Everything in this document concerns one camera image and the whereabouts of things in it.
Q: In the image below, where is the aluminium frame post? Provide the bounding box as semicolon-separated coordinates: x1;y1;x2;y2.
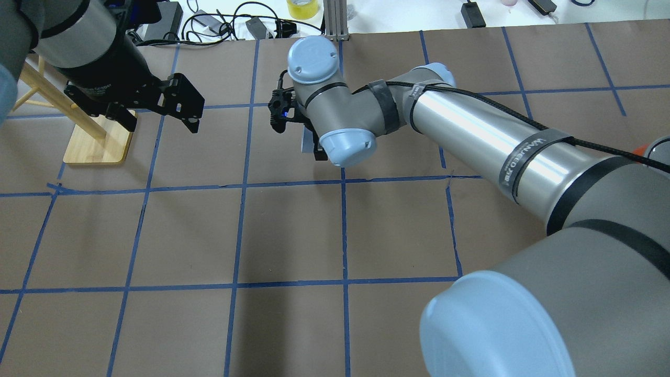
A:
323;0;350;41

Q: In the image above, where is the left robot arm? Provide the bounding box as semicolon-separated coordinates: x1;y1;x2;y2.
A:
2;1;204;134

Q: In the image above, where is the black cable bundle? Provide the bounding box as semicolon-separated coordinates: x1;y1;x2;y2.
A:
181;2;325;47

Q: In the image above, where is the black charger brick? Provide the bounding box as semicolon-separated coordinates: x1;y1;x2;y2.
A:
460;1;486;29

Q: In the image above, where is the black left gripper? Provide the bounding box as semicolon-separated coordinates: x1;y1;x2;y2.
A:
53;31;205;134

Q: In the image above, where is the grey power brick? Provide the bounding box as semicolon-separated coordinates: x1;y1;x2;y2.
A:
245;17;274;40

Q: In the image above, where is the orange can with grey lid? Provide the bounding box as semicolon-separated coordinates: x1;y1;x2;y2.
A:
633;136;670;165

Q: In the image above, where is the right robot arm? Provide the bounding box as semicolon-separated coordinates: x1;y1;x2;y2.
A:
268;36;669;376

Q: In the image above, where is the black power adapter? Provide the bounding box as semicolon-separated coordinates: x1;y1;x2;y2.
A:
143;2;183;41

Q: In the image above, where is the yellow tape roll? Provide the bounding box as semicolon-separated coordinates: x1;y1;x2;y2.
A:
286;0;320;21

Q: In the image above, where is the wooden stand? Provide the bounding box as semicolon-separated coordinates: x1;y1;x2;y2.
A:
10;57;132;165

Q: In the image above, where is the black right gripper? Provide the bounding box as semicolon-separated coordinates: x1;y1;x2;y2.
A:
268;88;328;161

